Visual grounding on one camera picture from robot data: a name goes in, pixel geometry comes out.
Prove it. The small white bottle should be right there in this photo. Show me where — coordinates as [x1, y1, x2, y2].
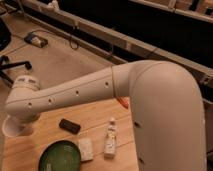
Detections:
[104, 118, 117, 159]

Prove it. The orange marker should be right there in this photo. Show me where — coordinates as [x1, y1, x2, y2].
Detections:
[117, 97, 129, 109]

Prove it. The green ceramic bowl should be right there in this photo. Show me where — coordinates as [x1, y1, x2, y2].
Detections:
[38, 140, 81, 171]

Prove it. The small black rectangular object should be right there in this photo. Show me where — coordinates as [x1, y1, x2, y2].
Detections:
[59, 119, 81, 134]

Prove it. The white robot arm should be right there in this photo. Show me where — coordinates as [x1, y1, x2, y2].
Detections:
[2, 60, 207, 171]

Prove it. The long grey shelf rail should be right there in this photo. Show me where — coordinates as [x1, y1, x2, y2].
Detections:
[22, 0, 213, 88]

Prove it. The blue white floor device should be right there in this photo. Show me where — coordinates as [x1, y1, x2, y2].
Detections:
[24, 33, 48, 48]

